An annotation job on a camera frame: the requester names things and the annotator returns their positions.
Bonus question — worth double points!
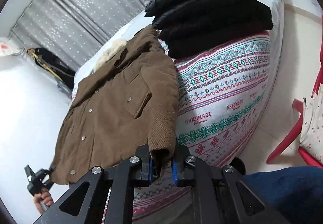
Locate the red plastic chair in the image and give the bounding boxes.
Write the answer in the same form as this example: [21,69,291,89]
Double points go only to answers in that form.
[266,14,323,169]

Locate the patterned knit bed blanket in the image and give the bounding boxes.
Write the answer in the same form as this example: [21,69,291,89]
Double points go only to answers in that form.
[101,30,272,221]

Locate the dark clothes on rack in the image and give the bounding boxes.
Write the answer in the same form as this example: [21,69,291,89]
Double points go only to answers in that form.
[27,48,75,90]

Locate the floral white cloth on chair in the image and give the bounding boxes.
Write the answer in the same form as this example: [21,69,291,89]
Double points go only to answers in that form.
[299,84,323,165]

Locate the navy blue trousers leg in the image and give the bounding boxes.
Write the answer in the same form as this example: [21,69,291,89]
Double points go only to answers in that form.
[244,166,323,223]

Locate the light blue bed sheet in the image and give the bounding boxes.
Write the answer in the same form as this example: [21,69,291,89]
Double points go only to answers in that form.
[72,0,284,99]

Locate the person's left hand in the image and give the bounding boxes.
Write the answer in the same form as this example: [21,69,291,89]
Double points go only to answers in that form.
[33,187,54,215]

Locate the brown corduroy fur-collar coat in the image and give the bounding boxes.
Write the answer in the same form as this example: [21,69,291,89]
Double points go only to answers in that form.
[50,26,179,185]

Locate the grey dotted curtain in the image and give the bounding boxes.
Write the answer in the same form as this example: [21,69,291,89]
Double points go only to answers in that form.
[9,0,144,71]

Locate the black puffer jacket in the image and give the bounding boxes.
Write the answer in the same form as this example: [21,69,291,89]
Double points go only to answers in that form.
[145,0,273,59]

